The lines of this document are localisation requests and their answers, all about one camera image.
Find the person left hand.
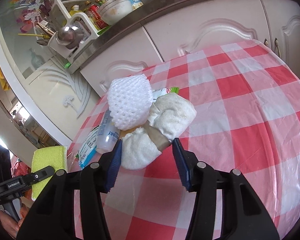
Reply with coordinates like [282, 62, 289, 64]
[0, 201, 29, 239]

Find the steel ladle bowl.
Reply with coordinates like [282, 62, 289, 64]
[56, 26, 85, 49]

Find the frosted glass sliding door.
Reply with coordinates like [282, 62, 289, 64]
[0, 0, 99, 145]

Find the green clip on counter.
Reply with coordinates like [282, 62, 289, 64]
[64, 62, 71, 69]

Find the white kitchen cabinet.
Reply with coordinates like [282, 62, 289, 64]
[81, 0, 300, 95]

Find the white dish rack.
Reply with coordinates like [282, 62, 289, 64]
[40, 0, 109, 63]

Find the white foam net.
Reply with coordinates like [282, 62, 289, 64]
[107, 74, 153, 131]

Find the yellow hanging cloth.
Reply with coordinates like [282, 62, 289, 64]
[0, 68, 11, 91]

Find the yellow green sponge cloth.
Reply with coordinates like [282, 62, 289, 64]
[31, 146, 68, 201]

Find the green white candy wrapper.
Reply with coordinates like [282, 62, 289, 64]
[152, 87, 179, 102]

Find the green blue wipes packet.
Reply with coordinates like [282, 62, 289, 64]
[77, 126, 99, 169]

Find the white ceramic pot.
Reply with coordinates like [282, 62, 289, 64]
[97, 0, 133, 26]

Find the large white blue bottle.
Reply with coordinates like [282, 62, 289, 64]
[96, 109, 120, 154]

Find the red white checkered tablecloth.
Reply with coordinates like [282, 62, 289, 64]
[65, 39, 300, 240]

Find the tan folded paper packet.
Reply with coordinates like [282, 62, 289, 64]
[120, 126, 138, 138]

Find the white tissue wad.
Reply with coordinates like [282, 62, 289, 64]
[121, 93, 197, 170]

